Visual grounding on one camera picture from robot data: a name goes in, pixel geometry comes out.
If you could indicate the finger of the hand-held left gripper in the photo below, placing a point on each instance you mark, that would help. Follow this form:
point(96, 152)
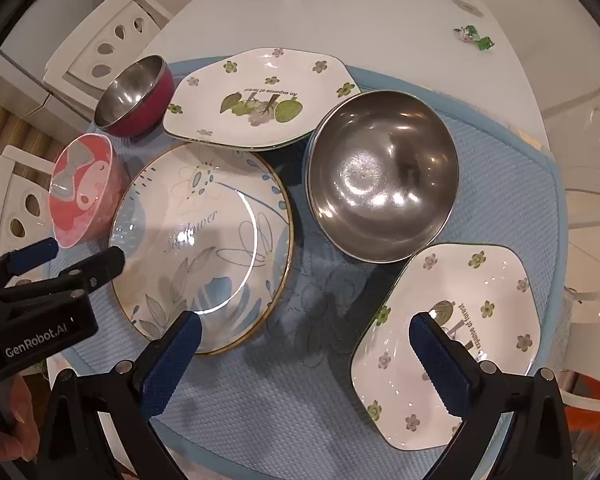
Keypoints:
point(100, 265)
point(32, 256)

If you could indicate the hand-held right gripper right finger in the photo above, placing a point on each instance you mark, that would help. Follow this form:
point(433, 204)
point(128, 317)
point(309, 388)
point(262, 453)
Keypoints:
point(440, 370)

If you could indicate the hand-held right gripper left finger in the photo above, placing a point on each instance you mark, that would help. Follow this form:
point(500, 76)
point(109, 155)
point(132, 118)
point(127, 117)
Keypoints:
point(170, 365)

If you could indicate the pink bowl with bow print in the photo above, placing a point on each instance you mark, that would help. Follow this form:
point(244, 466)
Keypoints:
point(80, 185)

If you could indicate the white pink-rimmed bowl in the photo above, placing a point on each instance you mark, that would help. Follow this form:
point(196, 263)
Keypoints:
point(205, 240)

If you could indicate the white hexagonal flower plate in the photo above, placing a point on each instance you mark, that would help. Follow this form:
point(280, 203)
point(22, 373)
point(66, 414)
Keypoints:
point(260, 75)
point(500, 280)

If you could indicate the red steel bowl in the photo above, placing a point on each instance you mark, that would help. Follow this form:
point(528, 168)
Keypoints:
point(145, 110)

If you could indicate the blue steel bowl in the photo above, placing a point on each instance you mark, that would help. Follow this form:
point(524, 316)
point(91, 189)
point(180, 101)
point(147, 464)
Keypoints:
point(380, 175)

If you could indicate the person's left hand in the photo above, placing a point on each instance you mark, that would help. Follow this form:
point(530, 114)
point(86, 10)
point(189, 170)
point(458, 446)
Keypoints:
point(15, 440)

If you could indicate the white dining chair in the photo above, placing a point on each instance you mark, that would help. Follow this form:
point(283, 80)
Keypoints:
point(110, 25)
point(10, 195)

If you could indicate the blue waffle mat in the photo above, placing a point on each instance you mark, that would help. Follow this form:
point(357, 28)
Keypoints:
point(290, 410)

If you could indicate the orange object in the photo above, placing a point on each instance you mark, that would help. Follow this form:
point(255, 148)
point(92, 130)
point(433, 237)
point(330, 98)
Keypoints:
point(595, 400)

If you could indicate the green candy wrapper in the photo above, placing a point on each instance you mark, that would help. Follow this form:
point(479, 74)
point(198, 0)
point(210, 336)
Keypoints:
point(475, 37)

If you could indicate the flower sticker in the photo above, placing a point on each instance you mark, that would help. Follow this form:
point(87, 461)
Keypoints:
point(467, 7)

